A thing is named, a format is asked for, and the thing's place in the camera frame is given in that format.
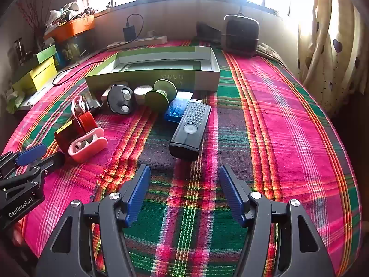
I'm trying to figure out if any green white spool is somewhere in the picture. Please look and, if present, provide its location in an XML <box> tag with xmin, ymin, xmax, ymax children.
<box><xmin>144</xmin><ymin>79</ymin><xmax>177</xmax><ymax>113</ymax></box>

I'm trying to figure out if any small black grey heater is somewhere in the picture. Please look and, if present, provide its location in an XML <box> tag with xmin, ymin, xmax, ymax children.
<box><xmin>221</xmin><ymin>14</ymin><xmax>259</xmax><ymax>57</ymax></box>

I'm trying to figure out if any yellow green box stack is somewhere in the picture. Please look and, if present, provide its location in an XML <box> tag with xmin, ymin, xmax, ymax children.
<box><xmin>12</xmin><ymin>45</ymin><xmax>56</xmax><ymax>96</ymax></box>

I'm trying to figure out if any cream patterned curtain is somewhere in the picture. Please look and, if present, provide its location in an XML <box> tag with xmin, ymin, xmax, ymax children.
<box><xmin>298</xmin><ymin>0</ymin><xmax>368</xmax><ymax>116</ymax></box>

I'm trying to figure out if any black charger cable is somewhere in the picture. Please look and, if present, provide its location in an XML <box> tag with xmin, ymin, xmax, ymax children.
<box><xmin>51</xmin><ymin>12</ymin><xmax>145</xmax><ymax>87</ymax></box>

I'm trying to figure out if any white power strip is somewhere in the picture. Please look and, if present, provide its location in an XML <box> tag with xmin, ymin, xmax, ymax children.
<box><xmin>106</xmin><ymin>36</ymin><xmax>168</xmax><ymax>49</ymax></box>

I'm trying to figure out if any black round key fob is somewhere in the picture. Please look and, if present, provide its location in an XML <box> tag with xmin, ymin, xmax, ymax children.
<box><xmin>107</xmin><ymin>84</ymin><xmax>135</xmax><ymax>115</ymax></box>

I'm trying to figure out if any green cardboard box tray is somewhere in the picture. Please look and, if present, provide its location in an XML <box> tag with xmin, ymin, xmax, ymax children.
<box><xmin>85</xmin><ymin>46</ymin><xmax>220</xmax><ymax>94</ymax></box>

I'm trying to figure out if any black rectangular remote device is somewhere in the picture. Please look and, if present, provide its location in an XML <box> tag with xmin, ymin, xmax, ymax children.
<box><xmin>169</xmin><ymin>102</ymin><xmax>211</xmax><ymax>162</ymax></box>

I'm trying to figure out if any plaid pink green tablecloth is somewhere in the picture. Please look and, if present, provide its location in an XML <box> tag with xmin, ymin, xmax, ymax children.
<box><xmin>18</xmin><ymin>49</ymin><xmax>362</xmax><ymax>276</ymax></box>

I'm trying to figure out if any silver black lighter bar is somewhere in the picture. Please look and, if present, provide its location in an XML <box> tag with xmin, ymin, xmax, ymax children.
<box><xmin>83</xmin><ymin>91</ymin><xmax>101</xmax><ymax>113</ymax></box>

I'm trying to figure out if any pink clip front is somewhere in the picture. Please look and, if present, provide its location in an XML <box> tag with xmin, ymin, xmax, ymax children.
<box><xmin>68</xmin><ymin>128</ymin><xmax>107</xmax><ymax>163</ymax></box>

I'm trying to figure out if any blue usb tester dongle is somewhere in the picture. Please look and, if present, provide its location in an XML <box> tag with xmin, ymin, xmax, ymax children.
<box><xmin>164</xmin><ymin>91</ymin><xmax>193</xmax><ymax>123</ymax></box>

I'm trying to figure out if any pink clip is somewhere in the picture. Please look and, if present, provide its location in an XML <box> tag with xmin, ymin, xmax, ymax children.
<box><xmin>71</xmin><ymin>95</ymin><xmax>89</xmax><ymax>117</ymax></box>
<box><xmin>68</xmin><ymin>128</ymin><xmax>107</xmax><ymax>163</ymax></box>

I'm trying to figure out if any black charger brick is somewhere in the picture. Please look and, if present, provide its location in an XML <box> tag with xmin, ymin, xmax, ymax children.
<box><xmin>123</xmin><ymin>25</ymin><xmax>136</xmax><ymax>42</ymax></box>

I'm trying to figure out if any orange storage tray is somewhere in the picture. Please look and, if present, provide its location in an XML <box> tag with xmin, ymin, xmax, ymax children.
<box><xmin>43</xmin><ymin>15</ymin><xmax>95</xmax><ymax>43</ymax></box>

